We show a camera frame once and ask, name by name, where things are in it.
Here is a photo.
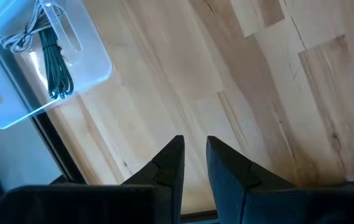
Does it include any black aluminium table frame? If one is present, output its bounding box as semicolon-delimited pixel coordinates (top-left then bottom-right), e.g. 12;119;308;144
0;40;87;185

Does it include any white grey braided USB cable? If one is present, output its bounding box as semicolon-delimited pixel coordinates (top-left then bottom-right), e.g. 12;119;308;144
0;0;67;54

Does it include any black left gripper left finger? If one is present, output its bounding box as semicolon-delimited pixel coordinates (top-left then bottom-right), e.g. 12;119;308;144
0;135;185;224

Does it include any green USB cable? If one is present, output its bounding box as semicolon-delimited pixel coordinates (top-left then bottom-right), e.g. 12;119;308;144
38;27;75;101

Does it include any clear plastic bin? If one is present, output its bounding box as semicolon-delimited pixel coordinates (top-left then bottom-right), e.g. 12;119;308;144
0;0;114;130

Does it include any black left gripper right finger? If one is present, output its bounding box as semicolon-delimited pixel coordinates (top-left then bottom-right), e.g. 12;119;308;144
207;136;354;224

